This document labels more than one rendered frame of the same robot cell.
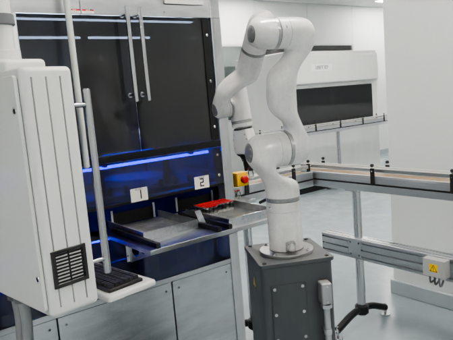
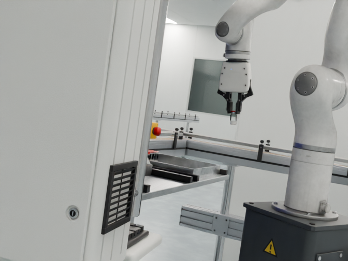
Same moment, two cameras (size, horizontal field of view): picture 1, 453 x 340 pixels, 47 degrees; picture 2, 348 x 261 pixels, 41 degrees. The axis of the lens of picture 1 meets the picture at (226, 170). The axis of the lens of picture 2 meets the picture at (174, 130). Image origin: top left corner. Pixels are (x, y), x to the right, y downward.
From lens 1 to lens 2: 1.17 m
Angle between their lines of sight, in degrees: 29
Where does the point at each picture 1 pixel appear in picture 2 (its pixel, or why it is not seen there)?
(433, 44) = (302, 43)
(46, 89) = not seen: outside the picture
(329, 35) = not seen: hidden behind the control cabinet
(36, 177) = (125, 25)
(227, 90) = (254, 7)
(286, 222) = (325, 176)
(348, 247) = (213, 223)
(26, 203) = (91, 68)
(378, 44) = not seen: hidden behind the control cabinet
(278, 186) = (328, 131)
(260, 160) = (325, 95)
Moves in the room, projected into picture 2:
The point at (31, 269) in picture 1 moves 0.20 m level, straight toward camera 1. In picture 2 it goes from (58, 193) to (147, 226)
